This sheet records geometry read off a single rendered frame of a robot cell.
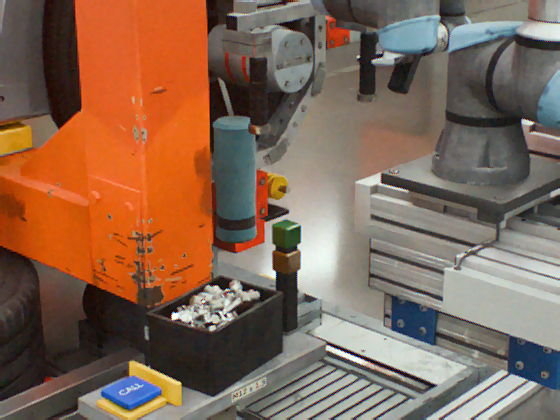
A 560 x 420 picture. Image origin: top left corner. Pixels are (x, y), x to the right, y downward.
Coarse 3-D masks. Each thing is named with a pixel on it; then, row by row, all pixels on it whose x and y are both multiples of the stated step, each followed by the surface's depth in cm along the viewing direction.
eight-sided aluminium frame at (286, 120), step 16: (320, 16) 261; (304, 32) 265; (320, 32) 263; (320, 48) 264; (320, 64) 266; (320, 80) 266; (288, 96) 266; (304, 96) 264; (288, 112) 264; (304, 112) 265; (272, 128) 264; (288, 128) 262; (256, 144) 262; (272, 144) 261; (288, 144) 264; (256, 160) 257; (272, 160) 260
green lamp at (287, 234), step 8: (280, 224) 200; (288, 224) 200; (296, 224) 200; (272, 232) 201; (280, 232) 199; (288, 232) 199; (296, 232) 200; (272, 240) 201; (280, 240) 200; (288, 240) 199; (296, 240) 201; (288, 248) 200
